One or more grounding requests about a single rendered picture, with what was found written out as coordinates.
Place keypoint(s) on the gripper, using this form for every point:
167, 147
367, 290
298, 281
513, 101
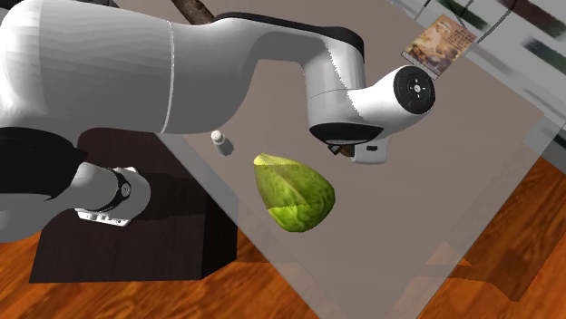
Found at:
342, 150

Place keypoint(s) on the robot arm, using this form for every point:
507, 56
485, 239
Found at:
110, 70

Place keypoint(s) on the green lettuce head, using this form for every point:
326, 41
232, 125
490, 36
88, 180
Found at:
294, 194

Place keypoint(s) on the grey table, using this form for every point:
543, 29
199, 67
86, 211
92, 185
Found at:
398, 212

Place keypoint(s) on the small grey shaker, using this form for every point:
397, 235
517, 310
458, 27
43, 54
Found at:
219, 142

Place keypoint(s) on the tan picture book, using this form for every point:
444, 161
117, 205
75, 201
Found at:
440, 44

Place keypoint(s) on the brown wooden stick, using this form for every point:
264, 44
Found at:
193, 12

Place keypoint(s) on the dark robot stand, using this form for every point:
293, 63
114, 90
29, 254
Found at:
132, 252

